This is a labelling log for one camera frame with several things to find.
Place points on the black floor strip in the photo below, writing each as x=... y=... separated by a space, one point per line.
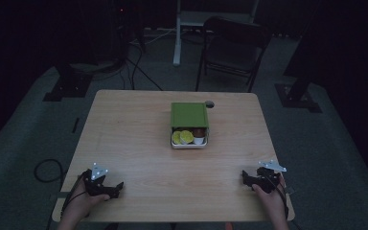
x=75 y=125

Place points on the white desk frame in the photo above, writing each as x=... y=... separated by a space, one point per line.
x=185 y=19

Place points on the green drawer box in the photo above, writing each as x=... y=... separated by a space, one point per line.
x=189 y=115

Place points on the black folding chair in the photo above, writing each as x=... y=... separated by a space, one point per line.
x=233 y=48

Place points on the person's right hand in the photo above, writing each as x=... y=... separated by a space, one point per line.
x=270 y=202

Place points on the grey table grommet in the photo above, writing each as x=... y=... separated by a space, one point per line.
x=209 y=104

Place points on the person's left hand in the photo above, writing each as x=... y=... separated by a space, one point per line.
x=83 y=204

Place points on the heap of coffee capsules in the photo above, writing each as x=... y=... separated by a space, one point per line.
x=187 y=136

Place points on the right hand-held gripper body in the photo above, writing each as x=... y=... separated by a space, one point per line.
x=266 y=179

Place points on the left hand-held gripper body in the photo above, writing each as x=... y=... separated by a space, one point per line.
x=97 y=185

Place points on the black stand base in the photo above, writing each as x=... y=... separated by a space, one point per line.
x=297 y=97
x=68 y=84

